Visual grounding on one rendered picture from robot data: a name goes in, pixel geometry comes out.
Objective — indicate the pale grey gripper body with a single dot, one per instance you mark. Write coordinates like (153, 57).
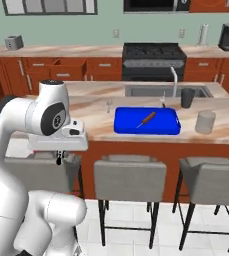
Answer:
(57, 142)

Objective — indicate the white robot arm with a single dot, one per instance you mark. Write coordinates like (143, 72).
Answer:
(6, 186)

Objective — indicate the open red wooden drawer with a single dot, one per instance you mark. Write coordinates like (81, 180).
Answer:
(67, 68)

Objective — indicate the brown hot dog on stick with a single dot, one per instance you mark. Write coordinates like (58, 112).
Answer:
(149, 117)

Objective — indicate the blue tray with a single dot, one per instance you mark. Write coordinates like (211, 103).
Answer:
(166, 125)

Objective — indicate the grey bar stool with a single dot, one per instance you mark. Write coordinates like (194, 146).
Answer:
(212, 183)
(36, 175)
(129, 181)

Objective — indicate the red wooden kitchen island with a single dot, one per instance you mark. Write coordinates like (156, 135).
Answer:
(126, 148)

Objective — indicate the red wooden base cupboards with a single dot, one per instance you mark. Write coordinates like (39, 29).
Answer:
(219, 71)
(12, 71)

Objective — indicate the steel sink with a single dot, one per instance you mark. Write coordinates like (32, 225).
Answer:
(146, 91)

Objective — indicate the grey toaster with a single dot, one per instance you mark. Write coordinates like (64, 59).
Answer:
(14, 42)

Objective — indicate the black stove with oven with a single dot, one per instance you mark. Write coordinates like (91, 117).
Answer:
(154, 61)

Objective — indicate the silver tap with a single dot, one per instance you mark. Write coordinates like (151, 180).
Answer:
(175, 81)

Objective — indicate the dark grey cup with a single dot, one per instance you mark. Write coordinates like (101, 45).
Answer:
(187, 98)

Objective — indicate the grey framed window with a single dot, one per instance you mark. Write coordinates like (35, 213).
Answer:
(49, 6)

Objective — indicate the pale grey canister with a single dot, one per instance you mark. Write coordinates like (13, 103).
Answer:
(205, 122)

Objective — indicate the black microwave oven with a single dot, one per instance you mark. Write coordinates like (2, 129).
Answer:
(149, 5)

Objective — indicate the white paper towel roll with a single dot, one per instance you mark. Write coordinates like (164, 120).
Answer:
(203, 35)

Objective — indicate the white wall outlet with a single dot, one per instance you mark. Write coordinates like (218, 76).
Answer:
(116, 33)
(181, 33)

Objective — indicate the red wooden wall cupboards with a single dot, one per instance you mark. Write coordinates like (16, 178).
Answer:
(216, 5)

